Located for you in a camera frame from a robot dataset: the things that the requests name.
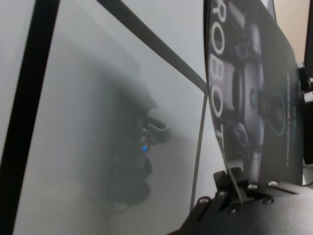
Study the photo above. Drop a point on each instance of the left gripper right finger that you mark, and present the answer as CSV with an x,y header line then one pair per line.
x,y
240,177

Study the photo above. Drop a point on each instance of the black robot poster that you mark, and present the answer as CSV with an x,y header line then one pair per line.
x,y
256,85

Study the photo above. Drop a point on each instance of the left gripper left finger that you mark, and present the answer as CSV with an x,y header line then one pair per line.
x,y
222,182

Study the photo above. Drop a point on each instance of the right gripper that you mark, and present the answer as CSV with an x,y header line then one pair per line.
x,y
308,127

